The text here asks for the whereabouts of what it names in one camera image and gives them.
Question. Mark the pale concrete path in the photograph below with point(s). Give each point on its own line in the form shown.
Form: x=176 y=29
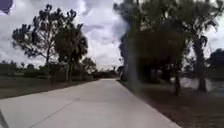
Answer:
x=100 y=104

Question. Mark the palm tree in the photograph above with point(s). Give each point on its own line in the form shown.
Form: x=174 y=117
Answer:
x=70 y=45

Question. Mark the group of dark trees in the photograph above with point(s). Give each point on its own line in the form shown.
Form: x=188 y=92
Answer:
x=156 y=46

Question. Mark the tall pine tree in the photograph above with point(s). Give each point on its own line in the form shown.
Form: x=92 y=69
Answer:
x=45 y=36

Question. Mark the distant row of trees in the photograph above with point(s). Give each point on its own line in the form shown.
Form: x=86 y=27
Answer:
x=20 y=69

